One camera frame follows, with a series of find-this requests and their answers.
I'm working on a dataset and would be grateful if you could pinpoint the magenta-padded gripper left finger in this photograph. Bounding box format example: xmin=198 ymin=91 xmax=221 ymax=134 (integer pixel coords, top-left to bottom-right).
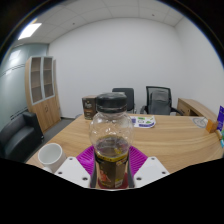
xmin=54 ymin=145 xmax=99 ymax=189

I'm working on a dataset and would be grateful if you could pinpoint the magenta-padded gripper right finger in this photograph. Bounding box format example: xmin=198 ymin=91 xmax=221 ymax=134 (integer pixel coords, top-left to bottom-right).
xmin=127 ymin=145 xmax=171 ymax=189

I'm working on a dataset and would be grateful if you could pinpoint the clear bottle with dark drink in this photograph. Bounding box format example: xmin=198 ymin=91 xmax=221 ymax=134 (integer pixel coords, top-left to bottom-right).
xmin=88 ymin=92 xmax=135 ymax=190

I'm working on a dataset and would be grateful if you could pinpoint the white mug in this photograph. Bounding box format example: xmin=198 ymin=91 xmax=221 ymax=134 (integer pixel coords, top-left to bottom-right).
xmin=37 ymin=142 xmax=67 ymax=174

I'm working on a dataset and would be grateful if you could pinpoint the white and green leaflet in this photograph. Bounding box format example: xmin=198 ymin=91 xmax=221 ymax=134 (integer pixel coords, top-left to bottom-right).
xmin=130 ymin=115 xmax=157 ymax=129

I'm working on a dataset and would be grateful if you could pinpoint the black leather sofa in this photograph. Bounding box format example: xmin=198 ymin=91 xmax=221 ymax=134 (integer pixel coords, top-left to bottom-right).
xmin=0 ymin=111 xmax=45 ymax=163

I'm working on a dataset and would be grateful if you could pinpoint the small upright brown box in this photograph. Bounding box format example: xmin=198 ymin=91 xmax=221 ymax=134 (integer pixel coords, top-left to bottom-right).
xmin=81 ymin=95 xmax=98 ymax=121

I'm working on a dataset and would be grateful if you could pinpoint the black mesh chair, grey cushion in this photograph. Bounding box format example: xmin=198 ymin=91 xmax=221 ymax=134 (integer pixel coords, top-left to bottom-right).
xmin=139 ymin=85 xmax=184 ymax=117

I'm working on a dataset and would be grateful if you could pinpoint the wooden side desk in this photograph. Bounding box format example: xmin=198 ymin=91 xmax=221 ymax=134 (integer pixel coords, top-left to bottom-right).
xmin=176 ymin=97 xmax=218 ymax=122

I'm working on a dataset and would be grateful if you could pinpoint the small orange box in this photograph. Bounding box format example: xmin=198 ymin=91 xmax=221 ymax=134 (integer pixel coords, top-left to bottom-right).
xmin=205 ymin=119 xmax=219 ymax=134

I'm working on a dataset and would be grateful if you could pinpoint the black office chair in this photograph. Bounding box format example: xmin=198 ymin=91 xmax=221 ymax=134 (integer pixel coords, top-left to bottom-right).
xmin=111 ymin=87 xmax=137 ymax=114

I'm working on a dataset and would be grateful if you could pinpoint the wooden cabinet with glass doors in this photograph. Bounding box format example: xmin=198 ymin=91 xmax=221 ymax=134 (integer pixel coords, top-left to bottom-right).
xmin=24 ymin=55 xmax=62 ymax=133

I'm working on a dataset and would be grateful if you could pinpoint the purple upright card box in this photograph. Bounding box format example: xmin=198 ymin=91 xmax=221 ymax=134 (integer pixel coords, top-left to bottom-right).
xmin=216 ymin=105 xmax=224 ymax=133

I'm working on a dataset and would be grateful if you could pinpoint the rectangular ceiling light panel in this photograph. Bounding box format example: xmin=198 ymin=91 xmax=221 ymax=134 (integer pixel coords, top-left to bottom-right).
xmin=17 ymin=22 xmax=43 ymax=41

